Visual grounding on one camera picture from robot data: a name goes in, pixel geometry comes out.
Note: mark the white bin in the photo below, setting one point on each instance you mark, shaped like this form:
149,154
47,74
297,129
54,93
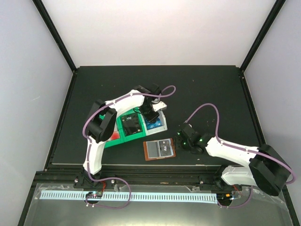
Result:
156,130

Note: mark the green bin left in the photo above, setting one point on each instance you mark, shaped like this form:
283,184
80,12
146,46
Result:
109,133

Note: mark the white slotted cable duct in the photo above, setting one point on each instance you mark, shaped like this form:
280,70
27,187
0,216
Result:
136,196

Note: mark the red white cards stack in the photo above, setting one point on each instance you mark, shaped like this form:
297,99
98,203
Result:
115,135

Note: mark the green bin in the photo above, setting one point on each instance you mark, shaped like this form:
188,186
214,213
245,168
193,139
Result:
109,133
131,137

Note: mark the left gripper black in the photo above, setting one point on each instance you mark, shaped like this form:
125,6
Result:
149,118

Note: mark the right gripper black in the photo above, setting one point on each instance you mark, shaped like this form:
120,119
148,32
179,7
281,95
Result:
178,140

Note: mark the small circuit board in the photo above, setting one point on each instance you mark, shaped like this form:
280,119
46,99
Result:
94,195

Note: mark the blue cards stack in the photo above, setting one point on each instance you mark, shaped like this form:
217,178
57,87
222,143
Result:
153,125

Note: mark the green bin middle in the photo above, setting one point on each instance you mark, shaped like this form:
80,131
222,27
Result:
131,137

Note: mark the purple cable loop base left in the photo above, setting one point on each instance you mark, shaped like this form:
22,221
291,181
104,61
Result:
111,196

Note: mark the brown leather card holder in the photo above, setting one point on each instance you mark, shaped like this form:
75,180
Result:
158,158

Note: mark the left black frame post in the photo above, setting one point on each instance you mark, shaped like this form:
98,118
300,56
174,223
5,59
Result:
55,34

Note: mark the black frame post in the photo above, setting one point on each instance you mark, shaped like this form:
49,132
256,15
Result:
276,8
55,34

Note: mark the black aluminium rail front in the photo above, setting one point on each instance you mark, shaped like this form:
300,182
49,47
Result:
134,175

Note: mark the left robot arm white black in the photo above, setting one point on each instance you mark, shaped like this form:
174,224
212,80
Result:
127,103

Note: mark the right black frame post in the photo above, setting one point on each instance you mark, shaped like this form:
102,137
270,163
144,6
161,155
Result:
276,8

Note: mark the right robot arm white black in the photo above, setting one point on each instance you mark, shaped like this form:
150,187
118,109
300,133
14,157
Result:
260,166

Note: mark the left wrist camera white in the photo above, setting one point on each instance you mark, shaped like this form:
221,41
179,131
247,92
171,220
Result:
159,106

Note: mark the black vip cards stack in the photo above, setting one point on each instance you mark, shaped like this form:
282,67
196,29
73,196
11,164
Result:
131,124

